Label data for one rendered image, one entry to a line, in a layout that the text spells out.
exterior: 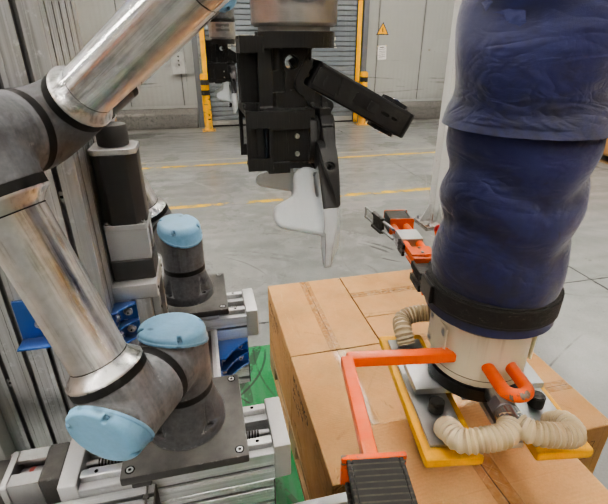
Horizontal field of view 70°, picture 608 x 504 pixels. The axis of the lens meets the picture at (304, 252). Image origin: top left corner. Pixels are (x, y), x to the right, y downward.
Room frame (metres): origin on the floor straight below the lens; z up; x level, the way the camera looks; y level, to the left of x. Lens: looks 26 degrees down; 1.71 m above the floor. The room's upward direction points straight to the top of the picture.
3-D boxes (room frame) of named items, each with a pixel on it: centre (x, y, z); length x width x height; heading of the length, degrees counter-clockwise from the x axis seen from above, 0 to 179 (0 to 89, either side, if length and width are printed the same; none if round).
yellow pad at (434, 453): (0.67, -0.24, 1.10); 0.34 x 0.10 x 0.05; 4
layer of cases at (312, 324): (1.56, -0.43, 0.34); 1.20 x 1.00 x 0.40; 13
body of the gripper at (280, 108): (0.43, 0.02, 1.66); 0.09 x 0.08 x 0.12; 103
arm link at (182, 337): (0.63, 0.23, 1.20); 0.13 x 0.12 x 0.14; 163
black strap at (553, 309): (0.68, -0.33, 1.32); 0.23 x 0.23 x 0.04
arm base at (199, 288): (1.12, 0.34, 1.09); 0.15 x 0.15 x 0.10
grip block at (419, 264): (0.93, -0.31, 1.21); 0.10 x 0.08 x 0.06; 94
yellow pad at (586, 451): (0.68, -0.43, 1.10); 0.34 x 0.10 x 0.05; 4
